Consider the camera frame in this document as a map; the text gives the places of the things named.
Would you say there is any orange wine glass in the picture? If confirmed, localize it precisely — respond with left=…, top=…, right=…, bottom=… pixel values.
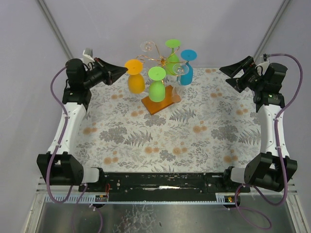
left=125, top=59, right=145, bottom=94

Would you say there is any blue wine glass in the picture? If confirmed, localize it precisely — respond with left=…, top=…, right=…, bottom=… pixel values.
left=180, top=50, right=197, bottom=86

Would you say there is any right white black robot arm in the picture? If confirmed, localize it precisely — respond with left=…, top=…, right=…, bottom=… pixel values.
left=220, top=56, right=297, bottom=192

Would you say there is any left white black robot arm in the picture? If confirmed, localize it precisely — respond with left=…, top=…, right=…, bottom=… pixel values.
left=36, top=58, right=128, bottom=186

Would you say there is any front green wine glass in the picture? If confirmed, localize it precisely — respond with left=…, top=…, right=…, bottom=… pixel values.
left=148, top=67, right=166, bottom=102

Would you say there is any green wine glass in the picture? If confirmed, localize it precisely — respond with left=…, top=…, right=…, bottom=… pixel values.
left=148, top=67, right=166, bottom=102
left=165, top=39, right=181, bottom=75

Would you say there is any orange wooden rack base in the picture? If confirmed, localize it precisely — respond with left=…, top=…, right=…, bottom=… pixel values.
left=141, top=85, right=174, bottom=115

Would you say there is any back green wine glass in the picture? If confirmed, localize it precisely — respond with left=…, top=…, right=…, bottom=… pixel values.
left=165, top=39, right=181, bottom=75

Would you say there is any floral table mat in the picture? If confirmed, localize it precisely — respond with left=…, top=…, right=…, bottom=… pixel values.
left=71, top=68, right=263, bottom=172

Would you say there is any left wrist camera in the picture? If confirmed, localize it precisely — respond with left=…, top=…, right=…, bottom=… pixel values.
left=82, top=48, right=94, bottom=64

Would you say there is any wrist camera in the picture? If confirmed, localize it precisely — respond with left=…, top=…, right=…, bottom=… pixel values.
left=259, top=53, right=270, bottom=67
left=82, top=48, right=94, bottom=64

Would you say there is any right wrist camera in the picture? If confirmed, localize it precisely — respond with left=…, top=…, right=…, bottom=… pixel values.
left=259, top=53, right=270, bottom=67

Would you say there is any gold wire glass rack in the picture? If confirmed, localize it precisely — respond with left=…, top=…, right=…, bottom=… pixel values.
left=136, top=41, right=189, bottom=78

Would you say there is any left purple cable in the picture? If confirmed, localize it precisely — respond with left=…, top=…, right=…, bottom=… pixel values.
left=45, top=66, right=104, bottom=233

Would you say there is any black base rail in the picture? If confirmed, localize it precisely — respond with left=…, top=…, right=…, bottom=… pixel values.
left=86, top=171, right=239, bottom=203

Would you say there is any right grey cable duct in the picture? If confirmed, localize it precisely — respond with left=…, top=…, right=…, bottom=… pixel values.
left=215, top=193, right=235, bottom=204

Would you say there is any grey cable duct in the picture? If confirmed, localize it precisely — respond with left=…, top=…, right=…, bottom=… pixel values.
left=54, top=193, right=108, bottom=204
left=215, top=193, right=235, bottom=204

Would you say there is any left grey cable duct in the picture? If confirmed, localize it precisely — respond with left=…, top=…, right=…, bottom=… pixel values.
left=54, top=193, right=108, bottom=204

